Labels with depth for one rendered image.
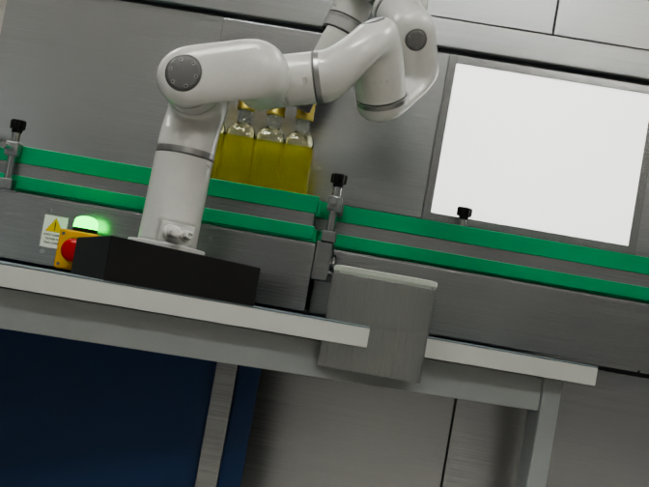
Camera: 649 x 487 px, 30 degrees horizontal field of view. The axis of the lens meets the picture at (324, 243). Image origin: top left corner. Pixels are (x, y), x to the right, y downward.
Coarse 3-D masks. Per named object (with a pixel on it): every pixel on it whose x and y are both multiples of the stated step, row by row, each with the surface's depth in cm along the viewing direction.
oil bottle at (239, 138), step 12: (228, 132) 233; (240, 132) 233; (252, 132) 233; (228, 144) 233; (240, 144) 232; (252, 144) 233; (228, 156) 232; (240, 156) 232; (228, 168) 232; (240, 168) 232; (228, 180) 232; (240, 180) 232
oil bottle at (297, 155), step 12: (300, 132) 233; (288, 144) 232; (300, 144) 232; (312, 144) 232; (288, 156) 231; (300, 156) 231; (312, 156) 234; (288, 168) 231; (300, 168) 231; (288, 180) 231; (300, 180) 231; (300, 192) 231
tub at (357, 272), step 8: (344, 272) 200; (352, 272) 199; (360, 272) 198; (368, 272) 198; (376, 272) 198; (384, 272) 198; (384, 280) 199; (392, 280) 199; (400, 280) 198; (408, 280) 198; (416, 280) 198; (424, 280) 198; (432, 288) 218
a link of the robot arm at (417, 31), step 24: (384, 0) 212; (408, 0) 208; (408, 24) 202; (432, 24) 204; (408, 48) 204; (432, 48) 205; (408, 72) 206; (432, 72) 207; (408, 96) 203; (384, 120) 201
